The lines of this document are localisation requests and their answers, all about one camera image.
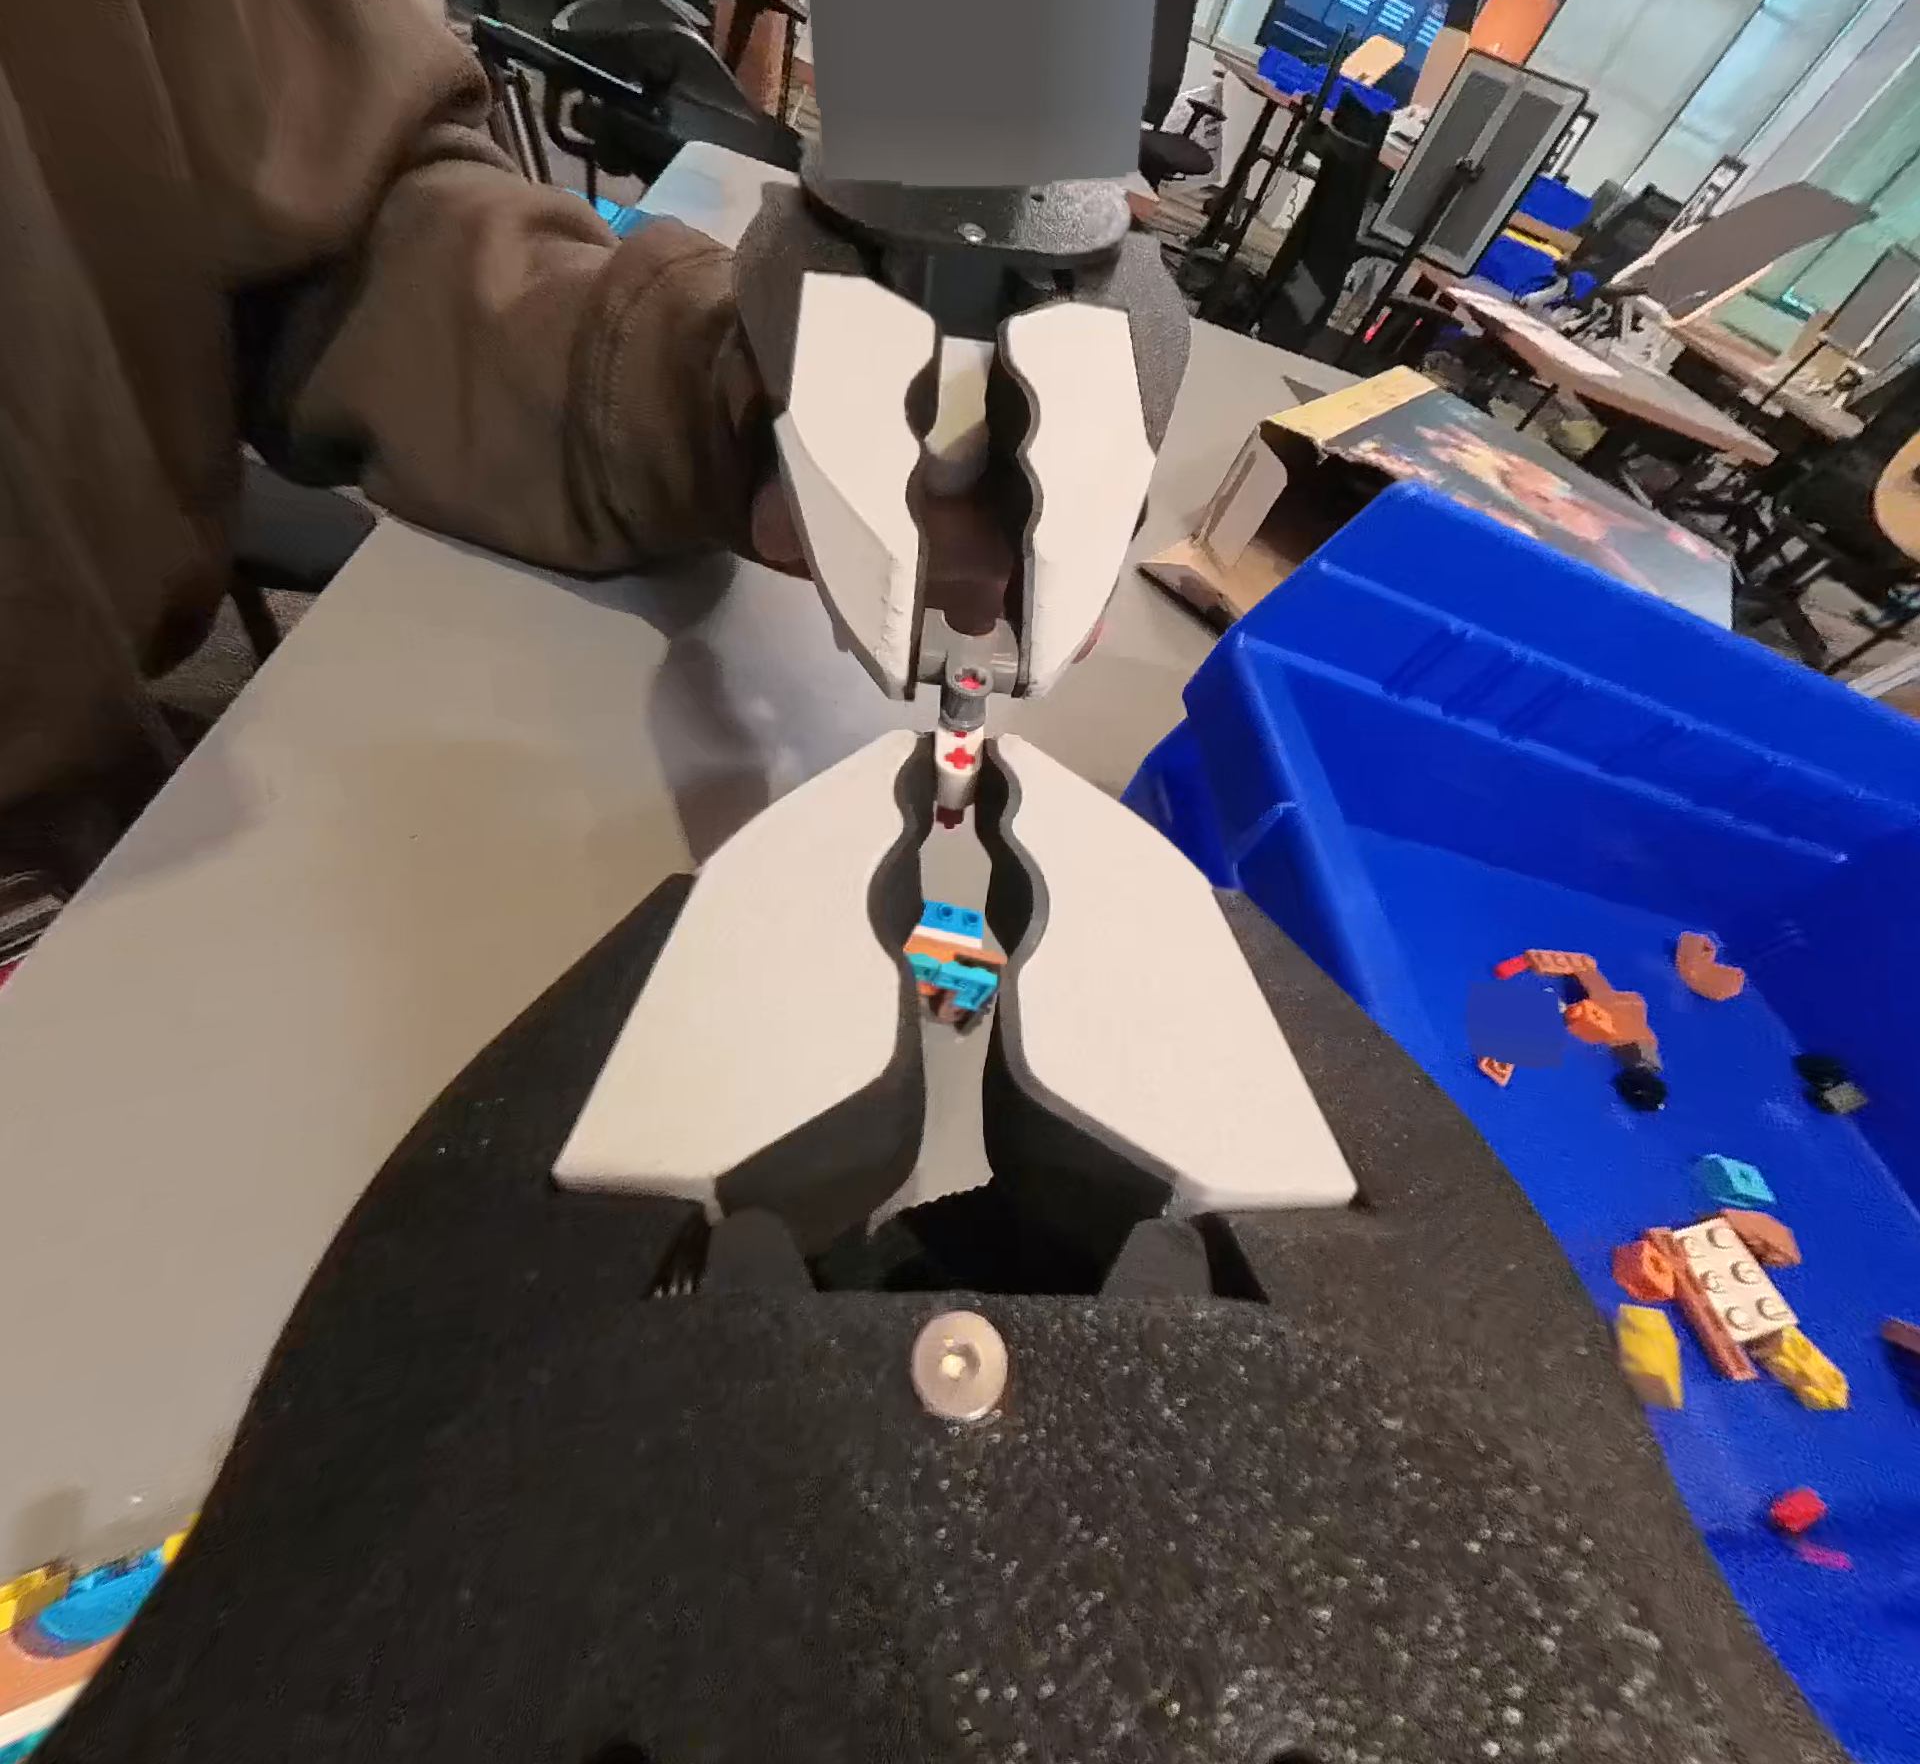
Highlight black office chair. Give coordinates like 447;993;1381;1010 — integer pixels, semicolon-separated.
1135;0;1227;252
465;0;813;191

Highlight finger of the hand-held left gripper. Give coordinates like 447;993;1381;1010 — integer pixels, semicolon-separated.
985;290;1163;700
775;275;945;700

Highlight blue plastic bin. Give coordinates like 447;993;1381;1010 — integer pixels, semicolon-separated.
1127;474;1920;1764

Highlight person's left hand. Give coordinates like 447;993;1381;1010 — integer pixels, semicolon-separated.
918;430;1037;627

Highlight printed cardboard sheet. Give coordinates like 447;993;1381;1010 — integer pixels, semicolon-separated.
1141;370;1744;633

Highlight person's left forearm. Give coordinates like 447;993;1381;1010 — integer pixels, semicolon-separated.
271;129;783;580

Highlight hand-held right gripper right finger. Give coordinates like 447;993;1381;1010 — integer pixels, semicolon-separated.
985;738;1354;1226

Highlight toy bricks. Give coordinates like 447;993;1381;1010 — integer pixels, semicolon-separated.
1485;931;1920;1570

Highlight grey monitor on stand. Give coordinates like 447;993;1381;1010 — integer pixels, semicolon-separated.
1365;48;1591;297

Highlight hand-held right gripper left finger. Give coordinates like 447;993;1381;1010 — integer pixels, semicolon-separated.
563;738;931;1262

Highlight toy axle with orange ends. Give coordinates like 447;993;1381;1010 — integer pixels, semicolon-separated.
928;610;998;826

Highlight blue orange toy brick assembly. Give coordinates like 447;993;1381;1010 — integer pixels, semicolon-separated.
907;896;1015;1033

